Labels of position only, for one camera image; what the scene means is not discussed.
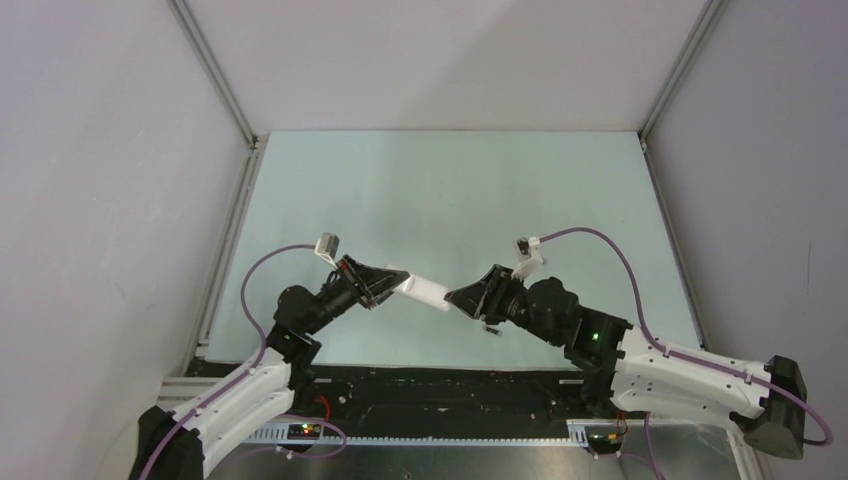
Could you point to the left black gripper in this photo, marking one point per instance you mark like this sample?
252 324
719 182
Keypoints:
373 284

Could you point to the grey slotted cable duct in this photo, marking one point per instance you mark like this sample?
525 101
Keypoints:
277 434

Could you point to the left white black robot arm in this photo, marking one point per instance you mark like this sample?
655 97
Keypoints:
189 441

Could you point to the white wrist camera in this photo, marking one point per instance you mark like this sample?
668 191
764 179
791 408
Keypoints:
529 257
326 248

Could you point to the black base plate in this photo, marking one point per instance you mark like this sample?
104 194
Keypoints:
450 403

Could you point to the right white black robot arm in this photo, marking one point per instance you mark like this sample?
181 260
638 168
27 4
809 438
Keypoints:
624 372

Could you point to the AAA battery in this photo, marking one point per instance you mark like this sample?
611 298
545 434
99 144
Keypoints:
492 330

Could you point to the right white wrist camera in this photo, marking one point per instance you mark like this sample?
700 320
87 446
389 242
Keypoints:
529 257

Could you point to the aluminium frame rail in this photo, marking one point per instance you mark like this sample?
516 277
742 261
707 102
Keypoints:
696 40
192 29

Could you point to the right aluminium frame rail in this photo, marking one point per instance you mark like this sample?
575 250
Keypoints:
696 40

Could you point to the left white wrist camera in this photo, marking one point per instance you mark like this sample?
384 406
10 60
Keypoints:
326 248

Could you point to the left aluminium frame rail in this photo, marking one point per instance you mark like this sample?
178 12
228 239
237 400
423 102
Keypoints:
192 29

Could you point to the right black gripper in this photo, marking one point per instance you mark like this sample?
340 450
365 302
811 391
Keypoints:
484 297

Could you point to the right controller board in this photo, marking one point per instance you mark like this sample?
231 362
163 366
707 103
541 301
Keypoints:
599 445

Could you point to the controller board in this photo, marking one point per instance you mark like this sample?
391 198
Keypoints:
599 445
304 432

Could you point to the white remote control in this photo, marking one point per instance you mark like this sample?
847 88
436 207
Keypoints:
425 291

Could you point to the left controller board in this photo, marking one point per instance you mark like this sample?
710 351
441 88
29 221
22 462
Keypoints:
304 432

